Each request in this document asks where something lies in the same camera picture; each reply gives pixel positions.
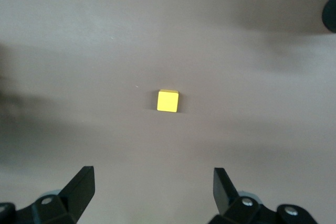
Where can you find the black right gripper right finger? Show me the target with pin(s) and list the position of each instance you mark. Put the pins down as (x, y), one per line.
(225, 197)

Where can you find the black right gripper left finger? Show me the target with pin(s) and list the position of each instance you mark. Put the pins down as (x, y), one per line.
(76, 195)

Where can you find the yellow wooden block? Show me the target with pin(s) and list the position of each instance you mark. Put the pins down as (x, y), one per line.
(168, 101)

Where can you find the black ribbed cylinder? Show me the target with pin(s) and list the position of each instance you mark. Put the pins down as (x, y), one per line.
(330, 14)

